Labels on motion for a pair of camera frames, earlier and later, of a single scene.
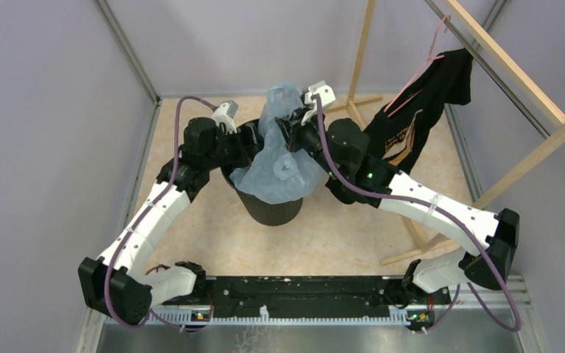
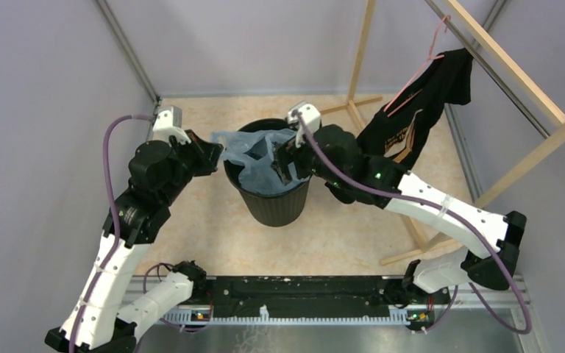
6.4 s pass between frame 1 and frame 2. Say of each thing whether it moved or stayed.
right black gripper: moved
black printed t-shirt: stayed
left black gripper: moved
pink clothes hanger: stayed
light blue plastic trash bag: moved
